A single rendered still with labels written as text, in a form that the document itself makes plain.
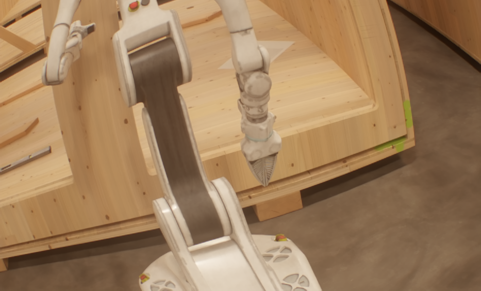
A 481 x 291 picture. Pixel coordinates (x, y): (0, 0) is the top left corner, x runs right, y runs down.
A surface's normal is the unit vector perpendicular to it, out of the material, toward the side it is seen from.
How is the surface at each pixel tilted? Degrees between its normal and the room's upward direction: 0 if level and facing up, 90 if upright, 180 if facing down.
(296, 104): 0
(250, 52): 78
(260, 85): 105
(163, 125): 82
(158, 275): 0
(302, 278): 38
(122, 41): 58
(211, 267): 32
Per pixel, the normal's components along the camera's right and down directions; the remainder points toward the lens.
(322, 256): -0.20, -0.87
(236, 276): 0.01, -0.55
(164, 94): 0.31, 0.24
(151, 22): 0.13, -0.29
